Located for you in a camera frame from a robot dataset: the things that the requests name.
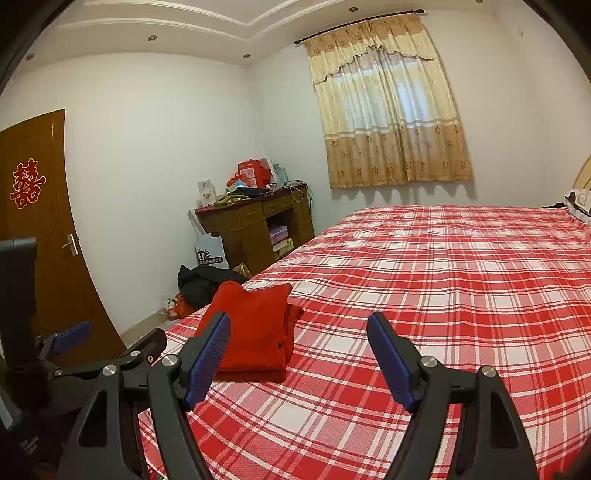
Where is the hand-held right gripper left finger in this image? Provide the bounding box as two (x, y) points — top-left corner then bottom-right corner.
(58, 310), (232, 480)

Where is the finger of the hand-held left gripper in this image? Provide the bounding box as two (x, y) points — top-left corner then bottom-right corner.
(51, 328), (168, 402)
(34, 322), (93, 358)

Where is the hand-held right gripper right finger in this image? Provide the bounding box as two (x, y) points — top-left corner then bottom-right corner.
(366, 311), (539, 480)

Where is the red knitted sweater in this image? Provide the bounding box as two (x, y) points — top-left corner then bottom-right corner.
(194, 281), (304, 383)

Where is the black clothes heap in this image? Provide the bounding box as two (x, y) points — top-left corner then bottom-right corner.
(177, 264), (247, 309)

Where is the red plaid bed sheet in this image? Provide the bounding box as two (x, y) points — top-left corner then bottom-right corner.
(139, 204), (591, 480)

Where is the white blue paper bag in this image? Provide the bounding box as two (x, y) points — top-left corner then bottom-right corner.
(187, 209), (230, 269)

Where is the red paper door decoration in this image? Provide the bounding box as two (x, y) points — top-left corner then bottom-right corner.
(10, 159), (47, 210)

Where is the brown wooden door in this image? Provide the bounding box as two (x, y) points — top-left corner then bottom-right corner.
(0, 108), (127, 370)

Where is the dark wooden desk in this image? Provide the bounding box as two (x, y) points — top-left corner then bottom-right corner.
(195, 182), (315, 275)

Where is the white card box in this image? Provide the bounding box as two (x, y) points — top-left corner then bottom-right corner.
(198, 179), (218, 208)

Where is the red gift box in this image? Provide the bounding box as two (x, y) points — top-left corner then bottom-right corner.
(238, 159), (273, 189)

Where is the wide beige patterned curtain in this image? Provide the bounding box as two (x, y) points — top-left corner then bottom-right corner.
(305, 11), (474, 190)

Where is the grey patterned pillow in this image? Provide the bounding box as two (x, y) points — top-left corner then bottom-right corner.
(563, 189), (591, 227)

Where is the cream arched headboard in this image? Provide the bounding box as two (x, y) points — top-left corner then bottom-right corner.
(570, 154), (591, 192)

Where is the dark curtain rod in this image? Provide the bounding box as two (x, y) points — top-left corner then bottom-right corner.
(294, 8), (426, 46)

